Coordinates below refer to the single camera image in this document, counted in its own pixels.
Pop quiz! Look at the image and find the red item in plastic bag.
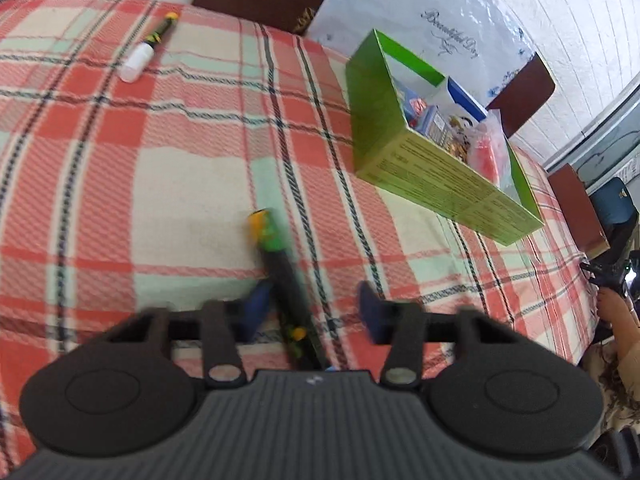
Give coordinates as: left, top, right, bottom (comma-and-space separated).
466, 109, 512, 187

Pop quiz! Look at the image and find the blue and white box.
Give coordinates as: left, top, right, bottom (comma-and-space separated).
446, 76, 489, 122

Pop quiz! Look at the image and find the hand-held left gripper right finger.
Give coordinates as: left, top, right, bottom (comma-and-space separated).
357, 280, 502, 391

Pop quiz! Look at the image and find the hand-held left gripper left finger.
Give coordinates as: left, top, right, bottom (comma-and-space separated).
107, 280, 274, 394

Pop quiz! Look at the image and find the person's right hand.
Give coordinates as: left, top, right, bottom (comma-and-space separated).
596, 286, 640, 361

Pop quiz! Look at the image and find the blue printed packet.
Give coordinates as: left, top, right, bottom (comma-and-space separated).
400, 86, 454, 147

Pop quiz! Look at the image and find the patterned clothing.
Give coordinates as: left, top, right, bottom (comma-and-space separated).
582, 345, 640, 433

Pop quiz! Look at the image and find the floral plastic cover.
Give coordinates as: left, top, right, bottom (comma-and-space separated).
305, 0, 538, 108

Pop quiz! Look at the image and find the plaid blanket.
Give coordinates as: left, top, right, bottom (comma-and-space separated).
0, 0, 601, 471

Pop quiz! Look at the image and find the white small bottle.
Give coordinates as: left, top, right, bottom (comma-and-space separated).
118, 42, 155, 83

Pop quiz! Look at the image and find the green cardboard box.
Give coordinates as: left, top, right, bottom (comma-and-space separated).
345, 28, 545, 247

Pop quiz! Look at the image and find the cartoon printed packet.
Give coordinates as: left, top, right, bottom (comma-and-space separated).
442, 114, 482, 162

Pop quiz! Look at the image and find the black marker green yellow cap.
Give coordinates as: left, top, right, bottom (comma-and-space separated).
247, 207, 329, 372

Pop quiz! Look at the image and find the blue chair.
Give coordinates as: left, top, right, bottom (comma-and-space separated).
589, 176, 640, 233

